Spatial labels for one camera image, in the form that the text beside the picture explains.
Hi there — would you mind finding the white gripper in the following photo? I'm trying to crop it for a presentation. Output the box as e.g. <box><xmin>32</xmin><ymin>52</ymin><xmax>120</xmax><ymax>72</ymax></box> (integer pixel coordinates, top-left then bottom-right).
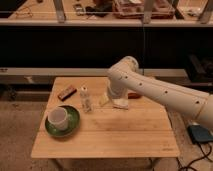
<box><xmin>99</xmin><ymin>81</ymin><xmax>127</xmax><ymax>106</ymax></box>

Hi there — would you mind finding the clear plastic bottle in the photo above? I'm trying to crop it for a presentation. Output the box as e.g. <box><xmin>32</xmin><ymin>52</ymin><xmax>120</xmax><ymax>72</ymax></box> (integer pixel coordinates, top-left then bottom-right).
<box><xmin>80</xmin><ymin>86</ymin><xmax>92</xmax><ymax>113</ymax></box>

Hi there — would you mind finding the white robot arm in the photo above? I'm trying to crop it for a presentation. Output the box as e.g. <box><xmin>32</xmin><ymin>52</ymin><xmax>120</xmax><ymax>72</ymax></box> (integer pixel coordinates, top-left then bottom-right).
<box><xmin>101</xmin><ymin>56</ymin><xmax>213</xmax><ymax>126</ymax></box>

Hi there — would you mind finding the white folded cloth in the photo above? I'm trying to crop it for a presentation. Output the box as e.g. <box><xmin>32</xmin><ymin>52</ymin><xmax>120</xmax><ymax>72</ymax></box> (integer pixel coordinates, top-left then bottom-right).
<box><xmin>113</xmin><ymin>98</ymin><xmax>128</xmax><ymax>109</ymax></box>

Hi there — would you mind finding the red-brown object on table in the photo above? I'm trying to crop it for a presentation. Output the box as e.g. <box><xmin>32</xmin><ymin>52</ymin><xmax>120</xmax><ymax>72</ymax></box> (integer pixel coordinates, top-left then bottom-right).
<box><xmin>128</xmin><ymin>93</ymin><xmax>141</xmax><ymax>99</ymax></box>

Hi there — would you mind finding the wooden folding table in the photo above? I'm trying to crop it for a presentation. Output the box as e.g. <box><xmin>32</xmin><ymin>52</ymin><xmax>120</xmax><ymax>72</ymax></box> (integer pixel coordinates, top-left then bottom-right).
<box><xmin>31</xmin><ymin>77</ymin><xmax>179</xmax><ymax>158</ymax></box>

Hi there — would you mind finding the brown rectangular block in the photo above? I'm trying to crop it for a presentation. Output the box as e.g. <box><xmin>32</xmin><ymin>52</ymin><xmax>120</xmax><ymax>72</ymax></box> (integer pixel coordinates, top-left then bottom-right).
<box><xmin>58</xmin><ymin>85</ymin><xmax>77</xmax><ymax>101</ymax></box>

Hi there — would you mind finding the green plate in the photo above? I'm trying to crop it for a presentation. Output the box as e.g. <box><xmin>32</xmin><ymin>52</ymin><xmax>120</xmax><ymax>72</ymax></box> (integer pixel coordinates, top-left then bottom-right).
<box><xmin>45</xmin><ymin>105</ymin><xmax>80</xmax><ymax>137</ymax></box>

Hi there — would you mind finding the white cup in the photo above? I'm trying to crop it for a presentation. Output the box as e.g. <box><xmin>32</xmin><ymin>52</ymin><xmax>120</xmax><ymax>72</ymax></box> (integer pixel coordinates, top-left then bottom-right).
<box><xmin>48</xmin><ymin>107</ymin><xmax>68</xmax><ymax>130</ymax></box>

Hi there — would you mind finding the shelf rack with clutter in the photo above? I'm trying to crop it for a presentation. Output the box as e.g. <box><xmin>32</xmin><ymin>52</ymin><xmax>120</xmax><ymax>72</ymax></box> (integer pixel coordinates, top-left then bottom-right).
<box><xmin>0</xmin><ymin>0</ymin><xmax>213</xmax><ymax>27</ymax></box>

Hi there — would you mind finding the dark blue floor box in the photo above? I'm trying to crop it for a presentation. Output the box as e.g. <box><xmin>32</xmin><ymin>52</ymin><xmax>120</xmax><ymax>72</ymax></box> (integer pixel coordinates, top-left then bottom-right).
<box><xmin>187</xmin><ymin>125</ymin><xmax>213</xmax><ymax>144</ymax></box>

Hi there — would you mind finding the black equipment on shelf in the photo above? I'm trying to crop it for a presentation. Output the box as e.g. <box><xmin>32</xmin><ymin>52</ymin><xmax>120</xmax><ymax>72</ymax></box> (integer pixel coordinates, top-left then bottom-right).
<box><xmin>186</xmin><ymin>55</ymin><xmax>213</xmax><ymax>82</ymax></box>

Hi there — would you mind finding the black cable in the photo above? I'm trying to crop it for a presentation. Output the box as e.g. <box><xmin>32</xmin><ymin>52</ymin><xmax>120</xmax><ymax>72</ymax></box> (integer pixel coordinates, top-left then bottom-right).
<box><xmin>176</xmin><ymin>141</ymin><xmax>213</xmax><ymax>171</ymax></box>

